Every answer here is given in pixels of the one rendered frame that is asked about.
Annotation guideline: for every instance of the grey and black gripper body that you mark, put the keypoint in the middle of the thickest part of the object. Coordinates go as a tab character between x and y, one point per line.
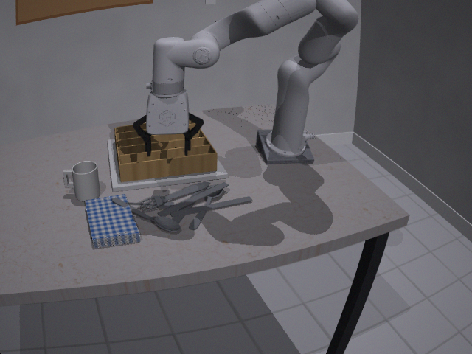
167	114

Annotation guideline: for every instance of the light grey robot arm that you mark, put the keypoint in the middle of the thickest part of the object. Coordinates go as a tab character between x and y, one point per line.
317	50

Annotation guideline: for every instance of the blue and white checked towel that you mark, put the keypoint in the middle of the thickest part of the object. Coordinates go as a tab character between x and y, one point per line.
111	224

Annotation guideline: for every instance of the grey mug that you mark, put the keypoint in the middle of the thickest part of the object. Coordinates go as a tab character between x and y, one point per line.
85	180

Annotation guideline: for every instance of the wooden divided tray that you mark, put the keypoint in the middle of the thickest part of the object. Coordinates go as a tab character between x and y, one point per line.
162	163

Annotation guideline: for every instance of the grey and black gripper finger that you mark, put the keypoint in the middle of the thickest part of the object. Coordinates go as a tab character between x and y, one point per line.
146	137
190	134

